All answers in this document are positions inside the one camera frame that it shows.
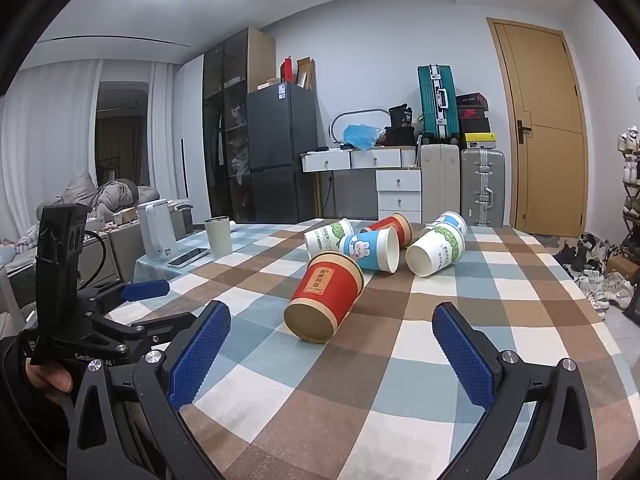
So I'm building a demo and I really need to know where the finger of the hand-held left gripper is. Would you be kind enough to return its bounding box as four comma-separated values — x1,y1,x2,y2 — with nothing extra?
82,280,171,313
94,311,199,356

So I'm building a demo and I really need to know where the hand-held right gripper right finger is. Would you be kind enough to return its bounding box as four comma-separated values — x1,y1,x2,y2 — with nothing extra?
431,302,602,480

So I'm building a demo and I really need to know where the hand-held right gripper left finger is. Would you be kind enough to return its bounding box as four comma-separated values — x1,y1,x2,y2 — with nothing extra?
67,300,232,480

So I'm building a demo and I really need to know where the large red paper cup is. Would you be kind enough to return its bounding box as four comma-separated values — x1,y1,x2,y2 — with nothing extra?
283,251,365,345

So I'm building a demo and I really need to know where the white green paper cup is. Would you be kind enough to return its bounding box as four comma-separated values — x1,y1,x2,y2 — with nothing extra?
405,223,462,278
304,218,355,261

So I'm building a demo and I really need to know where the white blue paper cup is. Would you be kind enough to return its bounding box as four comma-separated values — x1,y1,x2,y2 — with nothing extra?
424,211,468,251

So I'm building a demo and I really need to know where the blue bunny paper cup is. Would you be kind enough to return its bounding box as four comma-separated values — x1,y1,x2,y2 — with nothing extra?
340,227,401,274

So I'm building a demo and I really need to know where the small red paper cup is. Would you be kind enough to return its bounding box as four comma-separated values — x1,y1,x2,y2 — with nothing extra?
361,213,414,257

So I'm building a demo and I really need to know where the person's left hand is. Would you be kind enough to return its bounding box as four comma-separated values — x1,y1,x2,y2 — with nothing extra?
26,362,74,394

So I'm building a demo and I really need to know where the grey box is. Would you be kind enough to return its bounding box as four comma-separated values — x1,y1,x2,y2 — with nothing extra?
75,230,148,288

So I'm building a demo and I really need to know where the smartphone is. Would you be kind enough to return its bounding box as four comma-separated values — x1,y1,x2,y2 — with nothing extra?
166,247,211,268

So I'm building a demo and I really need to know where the checkered tablecloth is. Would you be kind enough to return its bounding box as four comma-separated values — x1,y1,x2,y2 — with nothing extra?
134,217,633,480

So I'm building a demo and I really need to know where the beige tumbler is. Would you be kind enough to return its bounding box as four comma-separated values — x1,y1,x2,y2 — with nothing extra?
204,216,234,259

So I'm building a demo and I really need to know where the pile of grey bedding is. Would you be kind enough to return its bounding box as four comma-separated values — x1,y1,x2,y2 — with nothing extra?
44,170,162,223

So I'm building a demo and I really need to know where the white curtain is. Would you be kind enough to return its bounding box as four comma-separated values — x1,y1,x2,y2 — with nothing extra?
147,62,183,201
0,57,103,243

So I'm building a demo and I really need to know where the pile of shoes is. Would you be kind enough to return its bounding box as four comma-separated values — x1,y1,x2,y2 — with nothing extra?
552,232,637,312

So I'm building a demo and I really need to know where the white wardrobe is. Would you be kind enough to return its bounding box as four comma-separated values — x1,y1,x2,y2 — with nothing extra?
175,52,208,213

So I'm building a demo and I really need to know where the silver suitcase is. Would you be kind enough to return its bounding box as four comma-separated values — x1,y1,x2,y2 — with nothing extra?
460,148,506,228

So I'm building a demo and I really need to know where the beige suitcase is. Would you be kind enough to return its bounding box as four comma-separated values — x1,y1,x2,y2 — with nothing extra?
419,143,461,224

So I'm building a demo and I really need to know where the white drawer desk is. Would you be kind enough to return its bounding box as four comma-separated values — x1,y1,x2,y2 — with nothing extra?
300,146,423,224

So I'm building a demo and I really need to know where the dark grey fridge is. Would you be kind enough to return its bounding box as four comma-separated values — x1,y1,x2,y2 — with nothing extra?
245,82,319,225

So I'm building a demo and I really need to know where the dark glass wardrobe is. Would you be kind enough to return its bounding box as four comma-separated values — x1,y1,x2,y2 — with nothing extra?
202,27,277,225

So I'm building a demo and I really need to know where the yellow black shoe box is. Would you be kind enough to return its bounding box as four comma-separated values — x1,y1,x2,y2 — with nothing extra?
462,132,499,150

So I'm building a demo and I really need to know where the shoe rack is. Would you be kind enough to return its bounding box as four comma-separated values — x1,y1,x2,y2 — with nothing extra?
619,129,640,263

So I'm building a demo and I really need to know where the wooden door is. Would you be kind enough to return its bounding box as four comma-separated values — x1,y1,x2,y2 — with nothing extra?
487,17,589,239

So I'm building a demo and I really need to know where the blue plastic bag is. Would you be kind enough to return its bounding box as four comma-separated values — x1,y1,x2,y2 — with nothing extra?
344,124,383,151

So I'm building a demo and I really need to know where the black bag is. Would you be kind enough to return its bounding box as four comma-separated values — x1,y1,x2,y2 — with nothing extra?
382,104,419,148

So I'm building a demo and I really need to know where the oval mirror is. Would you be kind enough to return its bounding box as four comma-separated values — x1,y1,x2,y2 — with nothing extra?
330,108,393,149

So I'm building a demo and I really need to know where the teal suitcase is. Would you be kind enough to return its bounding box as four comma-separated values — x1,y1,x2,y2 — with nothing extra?
417,64,461,142

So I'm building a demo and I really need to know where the cardboard box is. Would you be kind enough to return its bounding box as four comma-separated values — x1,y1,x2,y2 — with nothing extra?
296,57,317,92

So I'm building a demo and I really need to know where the black cable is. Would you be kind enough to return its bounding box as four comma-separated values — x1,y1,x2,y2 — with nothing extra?
80,231,109,283

